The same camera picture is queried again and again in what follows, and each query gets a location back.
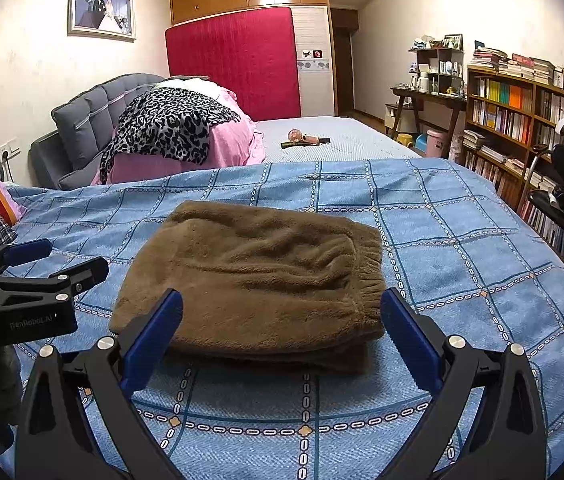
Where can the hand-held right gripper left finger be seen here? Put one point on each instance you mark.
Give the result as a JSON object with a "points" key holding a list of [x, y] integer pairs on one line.
{"points": [[154, 340]]}

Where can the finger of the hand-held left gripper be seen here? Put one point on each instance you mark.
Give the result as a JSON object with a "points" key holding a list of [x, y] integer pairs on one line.
{"points": [[77, 272], [27, 251]]}

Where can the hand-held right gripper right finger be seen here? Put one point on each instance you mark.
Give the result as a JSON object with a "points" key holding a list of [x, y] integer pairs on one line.
{"points": [[411, 340]]}

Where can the brown fleece pants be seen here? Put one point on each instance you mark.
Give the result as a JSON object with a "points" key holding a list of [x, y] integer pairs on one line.
{"points": [[252, 280]]}

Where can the blue checked blanket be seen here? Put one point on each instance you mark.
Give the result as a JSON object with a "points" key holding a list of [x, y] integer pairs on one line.
{"points": [[461, 240]]}

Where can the grey padded headboard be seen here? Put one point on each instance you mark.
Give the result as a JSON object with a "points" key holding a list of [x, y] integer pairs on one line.
{"points": [[87, 105]]}

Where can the leopard print cloth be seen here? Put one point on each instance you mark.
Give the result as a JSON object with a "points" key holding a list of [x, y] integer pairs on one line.
{"points": [[172, 125]]}

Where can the pink bin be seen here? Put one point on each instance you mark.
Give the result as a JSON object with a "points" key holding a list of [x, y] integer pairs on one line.
{"points": [[436, 144]]}

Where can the pink quilt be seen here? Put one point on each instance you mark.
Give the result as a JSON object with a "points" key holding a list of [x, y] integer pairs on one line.
{"points": [[232, 145]]}

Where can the yellow stool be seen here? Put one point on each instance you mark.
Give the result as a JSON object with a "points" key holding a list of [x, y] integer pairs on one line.
{"points": [[404, 139]]}

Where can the light grey bed sheet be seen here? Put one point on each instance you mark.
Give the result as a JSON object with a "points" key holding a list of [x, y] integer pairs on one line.
{"points": [[351, 135]]}

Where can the white pillow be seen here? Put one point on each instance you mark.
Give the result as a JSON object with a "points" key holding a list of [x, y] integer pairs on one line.
{"points": [[187, 82]]}

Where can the white box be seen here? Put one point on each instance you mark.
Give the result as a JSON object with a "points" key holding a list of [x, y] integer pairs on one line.
{"points": [[391, 117]]}

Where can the pink handheld fan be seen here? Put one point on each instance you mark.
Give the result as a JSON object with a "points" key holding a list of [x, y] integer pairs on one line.
{"points": [[296, 136]]}

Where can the wooden bookshelf with books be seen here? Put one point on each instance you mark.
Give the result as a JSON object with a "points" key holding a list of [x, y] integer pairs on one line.
{"points": [[501, 120]]}

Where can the wooden desk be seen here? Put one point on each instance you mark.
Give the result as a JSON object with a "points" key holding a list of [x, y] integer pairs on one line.
{"points": [[431, 96]]}

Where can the white thermos jug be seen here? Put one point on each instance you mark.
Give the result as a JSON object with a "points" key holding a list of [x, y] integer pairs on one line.
{"points": [[424, 82]]}

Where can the red mattress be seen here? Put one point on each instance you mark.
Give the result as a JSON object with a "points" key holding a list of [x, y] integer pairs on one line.
{"points": [[232, 55]]}

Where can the dark wooden door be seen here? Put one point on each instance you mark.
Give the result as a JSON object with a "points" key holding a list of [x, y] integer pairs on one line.
{"points": [[344, 70]]}

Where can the small wooden shelf organiser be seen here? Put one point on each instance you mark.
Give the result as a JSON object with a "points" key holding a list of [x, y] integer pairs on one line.
{"points": [[436, 52]]}

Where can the white wall socket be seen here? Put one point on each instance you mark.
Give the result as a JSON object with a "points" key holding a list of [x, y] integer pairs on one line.
{"points": [[7, 151]]}

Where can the framed wall photo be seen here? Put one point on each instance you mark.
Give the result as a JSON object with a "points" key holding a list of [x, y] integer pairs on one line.
{"points": [[102, 7]]}

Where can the small picture frame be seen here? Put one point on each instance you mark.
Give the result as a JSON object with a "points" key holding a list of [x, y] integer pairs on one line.
{"points": [[453, 41]]}

